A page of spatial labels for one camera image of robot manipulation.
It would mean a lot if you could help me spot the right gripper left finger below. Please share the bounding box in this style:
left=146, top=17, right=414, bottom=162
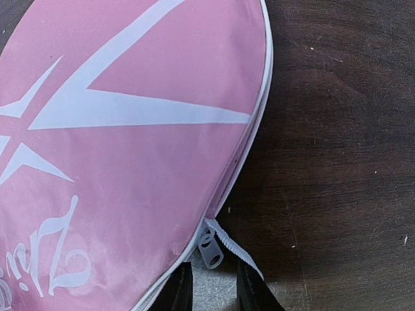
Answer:
left=152, top=262, right=193, bottom=311

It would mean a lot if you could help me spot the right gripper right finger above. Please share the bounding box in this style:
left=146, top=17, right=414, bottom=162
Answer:
left=237, top=259, right=285, bottom=311

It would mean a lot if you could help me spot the pink racket bag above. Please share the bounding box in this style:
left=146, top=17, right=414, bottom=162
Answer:
left=1, top=1, right=273, bottom=310

